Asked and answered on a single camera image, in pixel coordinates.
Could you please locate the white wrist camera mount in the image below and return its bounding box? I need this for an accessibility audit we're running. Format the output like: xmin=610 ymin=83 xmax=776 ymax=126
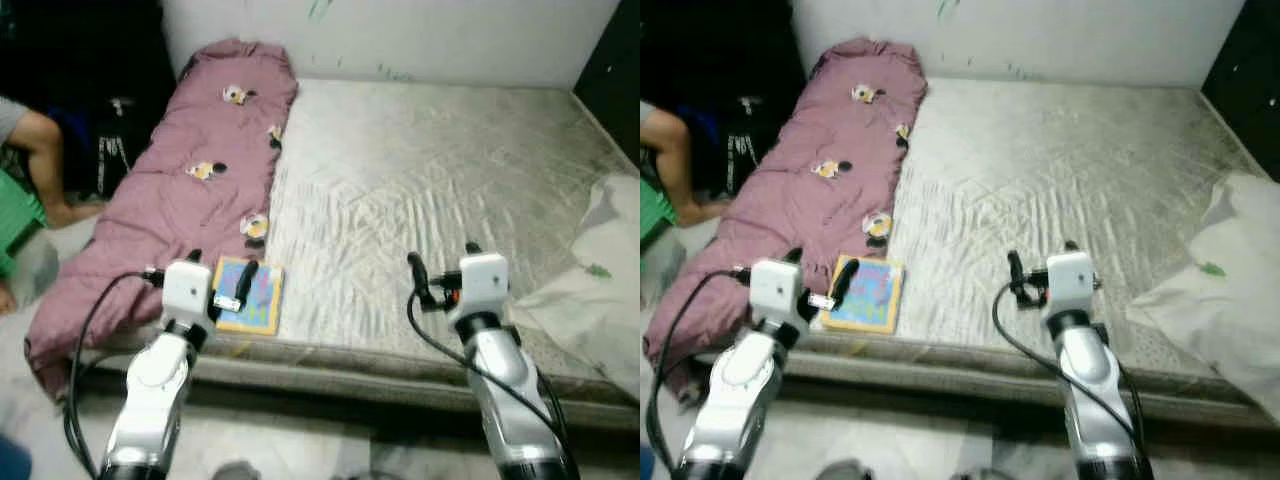
xmin=750 ymin=258 xmax=807 ymax=327
xmin=160 ymin=260 xmax=217 ymax=327
xmin=1045 ymin=250 xmax=1097 ymax=317
xmin=447 ymin=253 xmax=509 ymax=322

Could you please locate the white pillow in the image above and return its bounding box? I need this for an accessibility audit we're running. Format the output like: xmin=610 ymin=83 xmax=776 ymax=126
xmin=1125 ymin=170 xmax=1280 ymax=423
xmin=510 ymin=175 xmax=641 ymax=403

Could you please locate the pink cartoon print blanket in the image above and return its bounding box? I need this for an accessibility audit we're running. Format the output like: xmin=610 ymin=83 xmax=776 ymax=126
xmin=25 ymin=38 xmax=299 ymax=397
xmin=645 ymin=36 xmax=929 ymax=403

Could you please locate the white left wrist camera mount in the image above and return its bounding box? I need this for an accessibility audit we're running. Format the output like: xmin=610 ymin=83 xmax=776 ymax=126
xmin=750 ymin=258 xmax=807 ymax=327
xmin=160 ymin=260 xmax=217 ymax=327

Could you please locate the grey quilted mattress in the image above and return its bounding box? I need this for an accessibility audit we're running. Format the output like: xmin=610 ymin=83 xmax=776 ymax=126
xmin=700 ymin=75 xmax=1280 ymax=428
xmin=80 ymin=78 xmax=641 ymax=403

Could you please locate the green plastic stool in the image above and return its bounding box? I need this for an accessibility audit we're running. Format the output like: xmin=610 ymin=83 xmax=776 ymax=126
xmin=0 ymin=170 xmax=48 ymax=279
xmin=640 ymin=178 xmax=678 ymax=253

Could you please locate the blue yellow children's book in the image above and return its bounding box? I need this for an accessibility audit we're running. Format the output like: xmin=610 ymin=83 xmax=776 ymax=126
xmin=213 ymin=256 xmax=286 ymax=336
xmin=820 ymin=254 xmax=907 ymax=335

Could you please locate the black bag with white print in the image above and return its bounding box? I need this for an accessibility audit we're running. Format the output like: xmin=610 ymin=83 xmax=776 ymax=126
xmin=50 ymin=95 xmax=141 ymax=199
xmin=700 ymin=95 xmax=783 ymax=199

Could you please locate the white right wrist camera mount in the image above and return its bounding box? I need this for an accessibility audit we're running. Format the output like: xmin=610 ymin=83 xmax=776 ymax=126
xmin=1045 ymin=250 xmax=1097 ymax=317
xmin=447 ymin=253 xmax=509 ymax=322

